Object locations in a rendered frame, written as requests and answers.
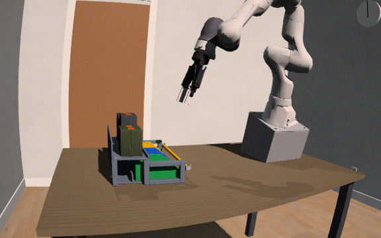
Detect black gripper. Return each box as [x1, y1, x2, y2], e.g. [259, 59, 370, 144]
[177, 52, 210, 105]

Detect grey metal bin shelf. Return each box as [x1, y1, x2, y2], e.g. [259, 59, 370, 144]
[108, 125, 191, 186]

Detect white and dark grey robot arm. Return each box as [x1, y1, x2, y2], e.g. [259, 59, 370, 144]
[194, 0, 313, 128]

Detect blue open bin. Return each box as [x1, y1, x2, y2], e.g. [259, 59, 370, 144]
[129, 147, 166, 170]

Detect yellow bin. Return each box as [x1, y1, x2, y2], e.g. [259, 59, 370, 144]
[143, 142, 160, 150]

